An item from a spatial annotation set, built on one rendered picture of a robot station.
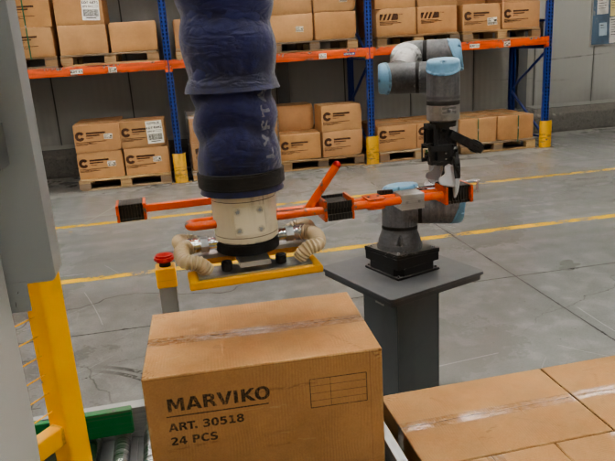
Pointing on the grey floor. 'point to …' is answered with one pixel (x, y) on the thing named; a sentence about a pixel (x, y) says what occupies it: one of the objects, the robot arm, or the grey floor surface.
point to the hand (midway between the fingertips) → (449, 190)
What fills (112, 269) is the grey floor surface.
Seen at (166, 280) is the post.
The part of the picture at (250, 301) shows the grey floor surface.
